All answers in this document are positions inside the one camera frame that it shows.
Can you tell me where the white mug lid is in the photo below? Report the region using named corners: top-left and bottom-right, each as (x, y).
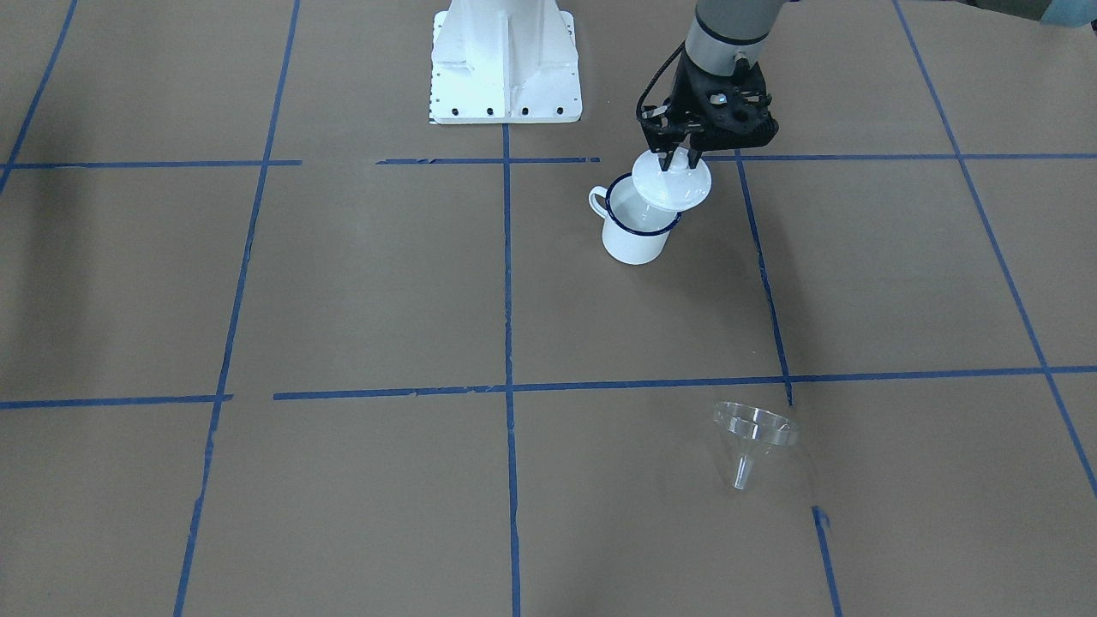
top-left (631, 146), bottom-right (712, 213)

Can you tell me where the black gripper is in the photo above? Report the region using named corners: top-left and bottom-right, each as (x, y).
top-left (651, 54), bottom-right (779, 171)

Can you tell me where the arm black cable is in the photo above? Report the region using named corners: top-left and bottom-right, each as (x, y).
top-left (635, 45), bottom-right (686, 130)

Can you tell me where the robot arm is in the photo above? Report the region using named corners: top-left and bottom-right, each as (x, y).
top-left (636, 1), bottom-right (784, 171)

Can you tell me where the white enamel mug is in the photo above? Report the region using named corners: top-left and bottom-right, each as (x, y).
top-left (588, 173), bottom-right (682, 266)

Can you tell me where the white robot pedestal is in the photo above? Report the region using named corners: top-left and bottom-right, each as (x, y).
top-left (429, 1), bottom-right (583, 125)

